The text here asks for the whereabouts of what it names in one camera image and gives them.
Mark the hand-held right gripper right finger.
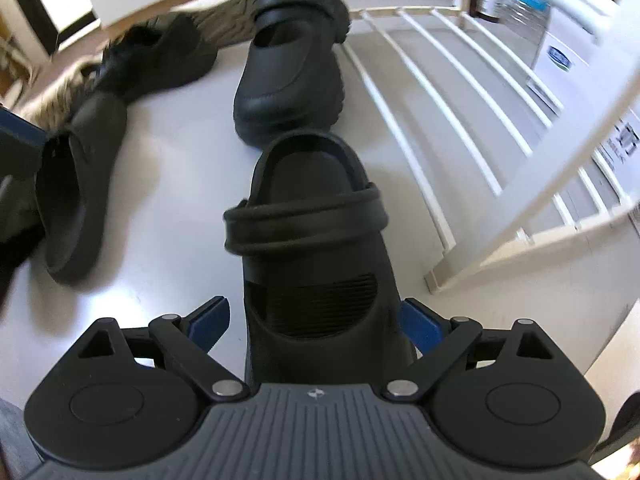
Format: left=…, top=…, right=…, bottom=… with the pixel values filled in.
left=384, top=298, right=558, bottom=402

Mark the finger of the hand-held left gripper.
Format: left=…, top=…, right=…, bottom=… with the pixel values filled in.
left=0, top=109, right=48, bottom=162

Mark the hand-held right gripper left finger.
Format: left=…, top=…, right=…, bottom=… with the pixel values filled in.
left=75, top=296, right=250, bottom=402

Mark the white lace-up sneaker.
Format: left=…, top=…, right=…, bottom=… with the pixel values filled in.
left=170, top=0, right=266, bottom=51
left=15, top=57, right=108, bottom=131

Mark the black knit clog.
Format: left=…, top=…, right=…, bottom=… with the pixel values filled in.
left=35, top=92, right=128, bottom=288

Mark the black rubber clog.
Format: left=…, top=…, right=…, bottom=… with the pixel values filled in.
left=232, top=0, right=353, bottom=148
left=222, top=130, right=418, bottom=391

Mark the black lace-up sneaker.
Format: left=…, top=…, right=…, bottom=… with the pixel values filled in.
left=95, top=12, right=218, bottom=103

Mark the white shoe rack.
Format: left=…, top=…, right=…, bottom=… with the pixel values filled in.
left=320, top=0, right=640, bottom=293

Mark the black framed glass door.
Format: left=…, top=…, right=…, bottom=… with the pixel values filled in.
left=5, top=0, right=98, bottom=56

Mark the white box blue label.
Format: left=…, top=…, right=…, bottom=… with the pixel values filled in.
left=530, top=10, right=601, bottom=111

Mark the clear water bottle blue label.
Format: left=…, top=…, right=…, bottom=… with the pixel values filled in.
left=505, top=0, right=556, bottom=51

